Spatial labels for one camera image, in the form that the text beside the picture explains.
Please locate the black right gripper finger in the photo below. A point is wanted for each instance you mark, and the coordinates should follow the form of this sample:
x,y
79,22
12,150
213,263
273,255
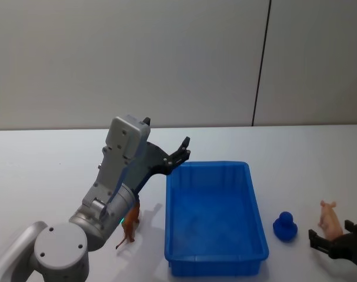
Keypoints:
x,y
354,226
319,242

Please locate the pink toy pig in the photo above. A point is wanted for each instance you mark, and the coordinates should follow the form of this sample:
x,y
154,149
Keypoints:
x,y
329,220

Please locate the blue plastic bin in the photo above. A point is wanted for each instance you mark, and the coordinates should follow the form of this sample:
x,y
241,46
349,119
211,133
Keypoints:
x,y
215,211

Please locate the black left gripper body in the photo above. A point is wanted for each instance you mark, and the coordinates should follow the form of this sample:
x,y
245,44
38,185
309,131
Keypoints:
x,y
150,161

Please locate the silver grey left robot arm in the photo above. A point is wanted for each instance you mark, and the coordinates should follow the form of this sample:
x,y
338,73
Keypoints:
x,y
60,246

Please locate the orange toy animal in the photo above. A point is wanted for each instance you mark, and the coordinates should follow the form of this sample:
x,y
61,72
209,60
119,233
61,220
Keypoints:
x,y
131,218

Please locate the blue toy duck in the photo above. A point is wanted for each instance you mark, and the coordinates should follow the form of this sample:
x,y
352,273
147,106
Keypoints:
x,y
285,227

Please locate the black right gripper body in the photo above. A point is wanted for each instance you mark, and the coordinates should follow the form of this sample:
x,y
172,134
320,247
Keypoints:
x,y
350,246

